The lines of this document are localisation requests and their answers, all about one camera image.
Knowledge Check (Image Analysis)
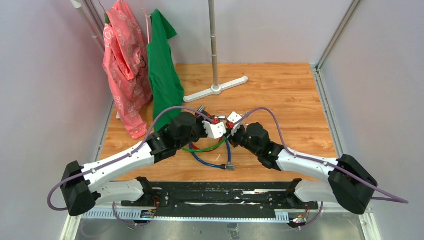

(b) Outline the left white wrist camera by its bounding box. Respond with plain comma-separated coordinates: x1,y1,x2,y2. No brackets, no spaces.
202,118,227,139

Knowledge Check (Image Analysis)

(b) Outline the green cable lock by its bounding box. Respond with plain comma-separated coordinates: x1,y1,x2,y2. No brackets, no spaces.
181,114,229,154

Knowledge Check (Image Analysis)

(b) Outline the aluminium frame rail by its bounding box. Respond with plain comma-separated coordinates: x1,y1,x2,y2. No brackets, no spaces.
59,185,382,240

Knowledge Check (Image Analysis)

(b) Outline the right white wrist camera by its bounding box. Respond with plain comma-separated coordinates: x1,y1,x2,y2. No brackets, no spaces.
226,111,242,136

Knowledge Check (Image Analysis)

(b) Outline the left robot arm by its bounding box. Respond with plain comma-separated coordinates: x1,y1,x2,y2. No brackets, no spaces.
59,112,213,217

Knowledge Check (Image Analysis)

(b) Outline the green t-shirt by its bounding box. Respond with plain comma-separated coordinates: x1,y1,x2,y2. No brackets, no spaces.
147,9,185,119

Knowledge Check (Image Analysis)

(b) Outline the purple cable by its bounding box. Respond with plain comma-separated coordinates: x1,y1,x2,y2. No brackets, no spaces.
46,105,220,228
226,106,410,229

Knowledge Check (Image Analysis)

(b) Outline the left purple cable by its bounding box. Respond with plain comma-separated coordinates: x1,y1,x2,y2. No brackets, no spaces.
46,105,220,228

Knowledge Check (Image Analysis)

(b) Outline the red cable lock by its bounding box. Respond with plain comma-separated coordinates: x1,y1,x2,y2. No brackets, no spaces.
190,105,226,153

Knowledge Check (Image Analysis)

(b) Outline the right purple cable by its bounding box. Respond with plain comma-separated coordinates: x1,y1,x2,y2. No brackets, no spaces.
226,106,410,229

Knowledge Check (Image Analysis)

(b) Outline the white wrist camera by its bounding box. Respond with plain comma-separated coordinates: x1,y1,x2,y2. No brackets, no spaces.
226,111,242,136
202,118,227,139

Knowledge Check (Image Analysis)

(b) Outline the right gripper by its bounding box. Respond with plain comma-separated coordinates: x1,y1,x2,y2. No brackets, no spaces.
225,125,261,157

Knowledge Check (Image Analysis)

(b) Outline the white clothes rack stand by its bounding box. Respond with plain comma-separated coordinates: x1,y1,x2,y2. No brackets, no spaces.
183,0,249,103

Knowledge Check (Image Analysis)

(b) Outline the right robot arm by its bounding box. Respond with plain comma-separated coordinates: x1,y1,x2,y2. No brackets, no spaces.
227,122,378,215

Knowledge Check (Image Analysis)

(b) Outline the pink patterned garment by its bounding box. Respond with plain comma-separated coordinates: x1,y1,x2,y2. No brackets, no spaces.
102,0,153,140

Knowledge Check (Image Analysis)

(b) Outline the blue cable lock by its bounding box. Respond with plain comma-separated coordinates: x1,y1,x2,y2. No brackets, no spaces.
188,139,236,172

